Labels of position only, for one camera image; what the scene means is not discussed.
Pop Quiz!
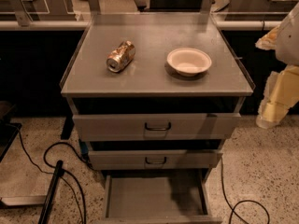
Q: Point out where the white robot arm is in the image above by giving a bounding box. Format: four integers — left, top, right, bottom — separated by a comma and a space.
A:
255, 3, 299, 129

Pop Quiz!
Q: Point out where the dark tray left edge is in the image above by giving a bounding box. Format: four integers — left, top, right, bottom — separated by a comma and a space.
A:
0, 123, 21, 162

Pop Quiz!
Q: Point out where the white horizontal rail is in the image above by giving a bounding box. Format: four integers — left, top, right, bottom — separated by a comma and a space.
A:
0, 21, 280, 31

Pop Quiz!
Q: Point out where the black floor bar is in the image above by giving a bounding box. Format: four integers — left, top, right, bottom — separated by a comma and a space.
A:
38, 161, 63, 224

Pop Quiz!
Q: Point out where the crushed gold soda can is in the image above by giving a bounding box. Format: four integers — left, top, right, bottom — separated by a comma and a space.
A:
106, 41, 135, 73

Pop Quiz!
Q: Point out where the black cable floor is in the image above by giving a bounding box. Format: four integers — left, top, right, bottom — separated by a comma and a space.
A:
12, 124, 94, 224
220, 159, 271, 224

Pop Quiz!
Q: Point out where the grey bottom drawer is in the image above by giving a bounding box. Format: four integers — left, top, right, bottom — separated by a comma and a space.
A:
98, 170, 221, 224

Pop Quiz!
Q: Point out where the white paper bowl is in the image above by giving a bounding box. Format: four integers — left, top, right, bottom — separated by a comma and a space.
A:
167, 48, 212, 77

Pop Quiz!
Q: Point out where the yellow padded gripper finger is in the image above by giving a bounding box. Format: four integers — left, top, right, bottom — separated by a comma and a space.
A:
256, 65, 299, 129

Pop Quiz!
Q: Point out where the grey drawer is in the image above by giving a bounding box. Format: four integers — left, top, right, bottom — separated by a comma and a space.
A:
98, 170, 221, 224
73, 113, 240, 141
89, 150, 221, 171

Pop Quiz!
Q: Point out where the black cable left floor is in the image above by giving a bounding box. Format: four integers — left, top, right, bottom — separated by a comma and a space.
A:
12, 124, 94, 224

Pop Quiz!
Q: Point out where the black cable right floor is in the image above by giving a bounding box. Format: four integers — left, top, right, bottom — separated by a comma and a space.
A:
220, 159, 271, 224

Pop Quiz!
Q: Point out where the grey top drawer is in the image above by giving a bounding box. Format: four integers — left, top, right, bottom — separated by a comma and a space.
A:
73, 113, 240, 141

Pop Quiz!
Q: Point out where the grey drawer cabinet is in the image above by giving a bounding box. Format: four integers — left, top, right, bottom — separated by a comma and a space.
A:
59, 12, 256, 185

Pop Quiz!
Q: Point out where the grey middle drawer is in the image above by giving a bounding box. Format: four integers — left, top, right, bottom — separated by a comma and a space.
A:
89, 150, 221, 171

